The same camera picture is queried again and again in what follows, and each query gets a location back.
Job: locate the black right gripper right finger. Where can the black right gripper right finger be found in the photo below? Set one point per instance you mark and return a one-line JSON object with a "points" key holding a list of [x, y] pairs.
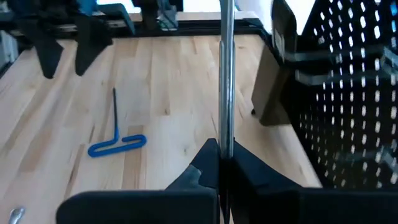
{"points": [[295, 208]]}

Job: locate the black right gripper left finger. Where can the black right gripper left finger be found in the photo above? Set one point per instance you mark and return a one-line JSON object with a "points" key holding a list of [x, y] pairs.
{"points": [[140, 208]]}

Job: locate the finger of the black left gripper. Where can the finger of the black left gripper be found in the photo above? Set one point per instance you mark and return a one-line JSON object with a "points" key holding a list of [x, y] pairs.
{"points": [[91, 40], [46, 49]]}

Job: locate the small chrome combination wrench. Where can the small chrome combination wrench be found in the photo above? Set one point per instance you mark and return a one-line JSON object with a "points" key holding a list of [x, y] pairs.
{"points": [[16, 214]]}

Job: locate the large chrome combination wrench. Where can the large chrome combination wrench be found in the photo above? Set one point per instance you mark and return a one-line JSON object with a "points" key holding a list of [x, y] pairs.
{"points": [[227, 93]]}

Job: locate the black metal pegboard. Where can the black metal pegboard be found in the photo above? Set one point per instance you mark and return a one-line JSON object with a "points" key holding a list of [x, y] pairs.
{"points": [[311, 140]]}

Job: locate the metal pegboard hook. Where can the metal pegboard hook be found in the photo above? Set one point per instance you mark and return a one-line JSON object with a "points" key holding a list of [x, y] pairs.
{"points": [[326, 77], [326, 57]]}

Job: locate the black frame clamp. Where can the black frame clamp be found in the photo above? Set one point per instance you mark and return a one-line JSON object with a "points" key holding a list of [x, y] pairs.
{"points": [[168, 18]]}

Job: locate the black aluminium table frame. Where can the black aluminium table frame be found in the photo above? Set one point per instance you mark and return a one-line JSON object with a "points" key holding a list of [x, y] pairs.
{"points": [[192, 31]]}

